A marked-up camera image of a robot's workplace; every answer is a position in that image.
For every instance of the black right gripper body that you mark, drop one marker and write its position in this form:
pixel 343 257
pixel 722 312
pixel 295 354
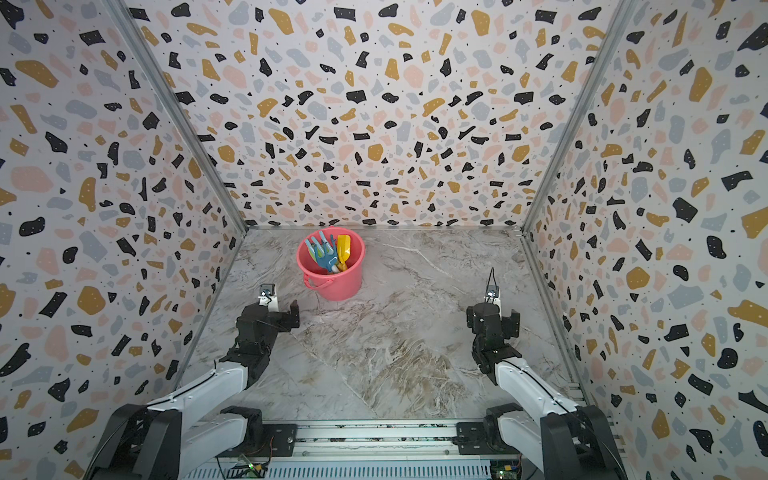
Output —
pixel 510 330

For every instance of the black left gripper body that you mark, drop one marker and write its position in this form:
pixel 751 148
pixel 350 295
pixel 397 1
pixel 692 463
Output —
pixel 279 324

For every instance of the small teal rake yellow handle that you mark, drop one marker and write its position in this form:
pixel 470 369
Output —
pixel 331 263

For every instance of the light blue fork white handle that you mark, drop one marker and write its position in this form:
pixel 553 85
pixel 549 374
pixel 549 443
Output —
pixel 318 247

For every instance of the yellow shovel yellow handle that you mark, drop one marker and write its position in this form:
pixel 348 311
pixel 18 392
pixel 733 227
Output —
pixel 343 244

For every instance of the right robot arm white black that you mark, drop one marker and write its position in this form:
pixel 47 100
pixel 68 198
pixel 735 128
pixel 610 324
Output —
pixel 561 438

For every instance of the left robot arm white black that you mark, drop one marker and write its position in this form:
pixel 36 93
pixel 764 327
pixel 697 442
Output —
pixel 170 437

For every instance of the pink plastic bucket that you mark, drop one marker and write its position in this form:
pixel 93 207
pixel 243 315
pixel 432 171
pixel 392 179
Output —
pixel 333 286

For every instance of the green circuit board left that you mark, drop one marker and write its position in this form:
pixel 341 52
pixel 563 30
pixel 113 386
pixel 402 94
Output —
pixel 246 468

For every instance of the green circuit board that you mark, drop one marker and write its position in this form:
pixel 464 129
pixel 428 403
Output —
pixel 506 469
pixel 246 468

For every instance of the green circuit board right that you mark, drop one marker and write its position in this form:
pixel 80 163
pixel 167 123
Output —
pixel 506 469

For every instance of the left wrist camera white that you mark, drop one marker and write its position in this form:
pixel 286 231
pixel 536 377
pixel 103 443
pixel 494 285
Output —
pixel 268 295

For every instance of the aluminium back wall rail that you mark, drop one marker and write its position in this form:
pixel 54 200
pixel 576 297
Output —
pixel 515 229

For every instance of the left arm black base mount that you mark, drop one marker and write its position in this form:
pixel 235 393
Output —
pixel 260 439

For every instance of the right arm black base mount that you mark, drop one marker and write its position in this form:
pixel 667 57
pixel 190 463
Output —
pixel 483 437

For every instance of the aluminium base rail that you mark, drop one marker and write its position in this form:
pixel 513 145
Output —
pixel 365 449

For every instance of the aluminium right corner post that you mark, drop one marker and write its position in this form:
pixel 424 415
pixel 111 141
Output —
pixel 603 57

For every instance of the aluminium corner post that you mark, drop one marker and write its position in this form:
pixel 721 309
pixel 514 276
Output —
pixel 120 15
pixel 603 57

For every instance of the aluminium left corner post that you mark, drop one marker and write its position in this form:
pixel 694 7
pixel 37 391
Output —
pixel 120 15

